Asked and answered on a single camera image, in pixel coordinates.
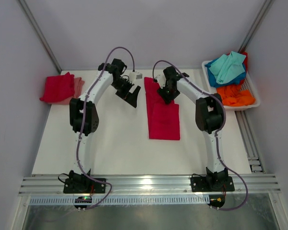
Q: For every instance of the aluminium corner post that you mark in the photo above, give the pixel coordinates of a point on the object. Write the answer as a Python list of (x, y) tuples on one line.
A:
[(37, 30), (259, 18)]

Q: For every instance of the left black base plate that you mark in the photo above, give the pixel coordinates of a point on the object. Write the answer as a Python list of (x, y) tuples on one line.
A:
[(98, 185)]

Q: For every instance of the right aluminium corner post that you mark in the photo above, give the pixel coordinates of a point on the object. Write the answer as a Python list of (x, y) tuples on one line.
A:
[(259, 18)]

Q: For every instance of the blue t shirt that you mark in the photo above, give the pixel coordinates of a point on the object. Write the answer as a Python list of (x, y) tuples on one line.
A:
[(212, 80)]

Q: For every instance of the black connector board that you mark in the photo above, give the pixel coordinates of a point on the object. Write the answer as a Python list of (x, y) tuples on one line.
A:
[(216, 202), (82, 202)]

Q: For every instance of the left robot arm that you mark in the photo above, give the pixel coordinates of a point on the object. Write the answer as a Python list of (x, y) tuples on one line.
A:
[(84, 121)]

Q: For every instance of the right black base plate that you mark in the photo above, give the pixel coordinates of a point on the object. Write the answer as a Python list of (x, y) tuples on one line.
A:
[(200, 183)]

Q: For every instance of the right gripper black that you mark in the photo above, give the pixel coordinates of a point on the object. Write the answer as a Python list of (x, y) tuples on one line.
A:
[(166, 98)]

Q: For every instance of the right black connector board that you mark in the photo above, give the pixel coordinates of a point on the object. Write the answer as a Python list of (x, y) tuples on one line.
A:
[(216, 202)]

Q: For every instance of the slotted white cable duct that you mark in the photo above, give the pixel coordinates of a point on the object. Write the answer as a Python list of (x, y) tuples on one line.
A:
[(122, 200)]

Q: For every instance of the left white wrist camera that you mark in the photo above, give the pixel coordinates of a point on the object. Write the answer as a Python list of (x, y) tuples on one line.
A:
[(134, 75)]

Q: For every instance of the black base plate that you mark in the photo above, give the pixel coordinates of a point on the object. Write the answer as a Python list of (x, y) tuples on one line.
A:
[(98, 185), (200, 183)]

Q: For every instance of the left aluminium corner post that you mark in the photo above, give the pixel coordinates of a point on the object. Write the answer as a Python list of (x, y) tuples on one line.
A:
[(37, 30)]

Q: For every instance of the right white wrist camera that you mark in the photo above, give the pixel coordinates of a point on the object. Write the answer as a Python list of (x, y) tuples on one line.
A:
[(161, 80)]

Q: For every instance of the orange t shirt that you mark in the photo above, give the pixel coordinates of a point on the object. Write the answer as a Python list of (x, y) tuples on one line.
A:
[(233, 96)]

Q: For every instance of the folded red t shirt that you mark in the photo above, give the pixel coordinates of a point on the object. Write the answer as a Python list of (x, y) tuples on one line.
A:
[(58, 88)]

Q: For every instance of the turquoise t shirt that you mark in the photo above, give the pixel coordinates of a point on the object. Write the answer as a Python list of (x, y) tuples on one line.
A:
[(227, 67)]

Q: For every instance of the left black connector board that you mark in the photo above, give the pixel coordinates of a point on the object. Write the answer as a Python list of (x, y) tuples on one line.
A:
[(82, 202)]

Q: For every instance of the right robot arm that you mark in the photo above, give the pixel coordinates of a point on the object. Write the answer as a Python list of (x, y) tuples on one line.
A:
[(210, 118)]

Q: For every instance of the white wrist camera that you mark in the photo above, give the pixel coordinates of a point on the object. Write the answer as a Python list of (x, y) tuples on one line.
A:
[(134, 75), (161, 80)]

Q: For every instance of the aluminium front rail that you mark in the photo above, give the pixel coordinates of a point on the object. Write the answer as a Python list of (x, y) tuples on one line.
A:
[(144, 184)]

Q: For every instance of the folded salmon pink t shirt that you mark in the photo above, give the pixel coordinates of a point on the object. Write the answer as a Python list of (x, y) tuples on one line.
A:
[(78, 85)]

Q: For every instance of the red t shirt in basket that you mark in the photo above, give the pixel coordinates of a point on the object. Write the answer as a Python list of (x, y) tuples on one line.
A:
[(245, 62)]

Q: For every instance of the magenta t shirt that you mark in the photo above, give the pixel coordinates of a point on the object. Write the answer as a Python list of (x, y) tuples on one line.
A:
[(163, 119)]

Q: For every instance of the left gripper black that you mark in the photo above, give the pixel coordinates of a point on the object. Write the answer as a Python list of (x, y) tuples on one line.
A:
[(130, 97)]

